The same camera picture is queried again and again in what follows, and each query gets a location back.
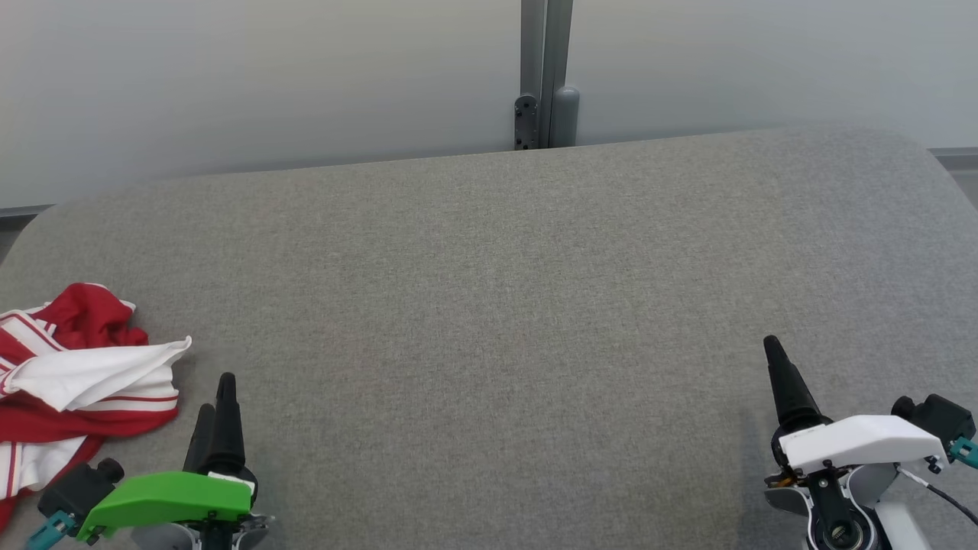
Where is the red white basketball jersey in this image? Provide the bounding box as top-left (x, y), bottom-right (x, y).
top-left (0, 306), bottom-right (193, 532)

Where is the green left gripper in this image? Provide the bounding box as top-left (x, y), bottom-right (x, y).
top-left (76, 372), bottom-right (273, 550)

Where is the teal left camera connector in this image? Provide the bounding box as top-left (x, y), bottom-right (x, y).
top-left (25, 510), bottom-right (79, 550)

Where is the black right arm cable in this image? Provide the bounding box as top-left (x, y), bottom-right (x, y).
top-left (898, 466), bottom-right (978, 529)

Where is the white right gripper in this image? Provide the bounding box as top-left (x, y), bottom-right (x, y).
top-left (763, 334), bottom-right (950, 478)

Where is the grey fabric sofa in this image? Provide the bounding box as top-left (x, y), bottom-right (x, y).
top-left (0, 122), bottom-right (978, 550)

